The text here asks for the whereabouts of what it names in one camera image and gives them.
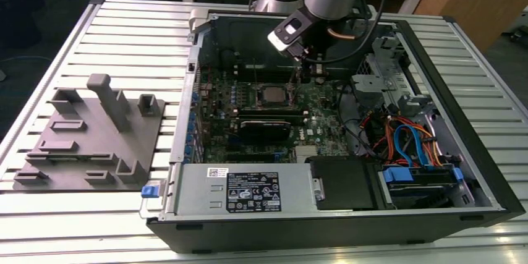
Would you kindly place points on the CPU socket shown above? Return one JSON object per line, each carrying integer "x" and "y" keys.
{"x": 260, "y": 103}

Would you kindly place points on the black RAM slot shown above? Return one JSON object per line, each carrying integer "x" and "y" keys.
{"x": 272, "y": 119}
{"x": 272, "y": 112}

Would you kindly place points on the black expansion slot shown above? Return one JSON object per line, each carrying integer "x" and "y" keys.
{"x": 246, "y": 156}

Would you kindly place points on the black plastic cover box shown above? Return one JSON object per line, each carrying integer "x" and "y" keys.
{"x": 341, "y": 183}

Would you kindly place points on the silver metal drive cage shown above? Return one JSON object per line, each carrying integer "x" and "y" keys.
{"x": 370, "y": 87}

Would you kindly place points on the RAM stick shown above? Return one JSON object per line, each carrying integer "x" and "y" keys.
{"x": 246, "y": 66}

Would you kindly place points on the green motherboard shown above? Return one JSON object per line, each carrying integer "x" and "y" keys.
{"x": 325, "y": 118}

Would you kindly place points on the black graphics card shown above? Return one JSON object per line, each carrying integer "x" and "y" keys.
{"x": 264, "y": 132}

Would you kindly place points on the silver chipset heatsink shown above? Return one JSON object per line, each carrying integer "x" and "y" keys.
{"x": 308, "y": 150}

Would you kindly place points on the hard disk in blue carrier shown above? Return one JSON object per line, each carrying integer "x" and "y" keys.
{"x": 396, "y": 174}

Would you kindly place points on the chair wheel base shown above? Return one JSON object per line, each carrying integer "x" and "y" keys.
{"x": 520, "y": 33}

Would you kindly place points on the silver power supply unit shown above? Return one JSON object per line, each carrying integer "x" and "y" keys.
{"x": 193, "y": 189}

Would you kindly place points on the black open PC case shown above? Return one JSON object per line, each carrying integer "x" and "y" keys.
{"x": 288, "y": 236}

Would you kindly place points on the blue plastic latch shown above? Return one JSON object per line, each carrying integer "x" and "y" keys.
{"x": 149, "y": 192}

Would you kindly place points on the grey parts rack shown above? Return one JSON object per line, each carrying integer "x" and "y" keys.
{"x": 102, "y": 152}

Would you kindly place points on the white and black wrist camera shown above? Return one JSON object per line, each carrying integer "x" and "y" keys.
{"x": 277, "y": 40}

